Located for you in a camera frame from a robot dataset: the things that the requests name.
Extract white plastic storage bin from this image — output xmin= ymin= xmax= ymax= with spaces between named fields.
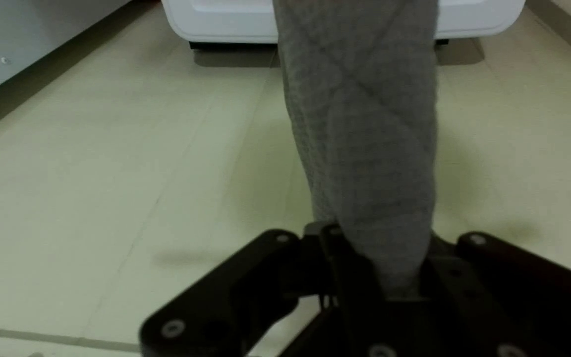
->
xmin=162 ymin=0 xmax=528 ymax=46

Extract grey quilted oven glove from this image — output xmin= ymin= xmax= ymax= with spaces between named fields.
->
xmin=271 ymin=0 xmax=443 ymax=302

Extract white refrigerator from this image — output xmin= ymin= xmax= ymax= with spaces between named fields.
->
xmin=0 ymin=0 xmax=134 ymax=108

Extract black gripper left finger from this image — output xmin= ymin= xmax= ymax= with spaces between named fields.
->
xmin=138 ymin=223 xmax=394 ymax=357

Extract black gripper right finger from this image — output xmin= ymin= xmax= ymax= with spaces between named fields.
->
xmin=421 ymin=231 xmax=571 ymax=357

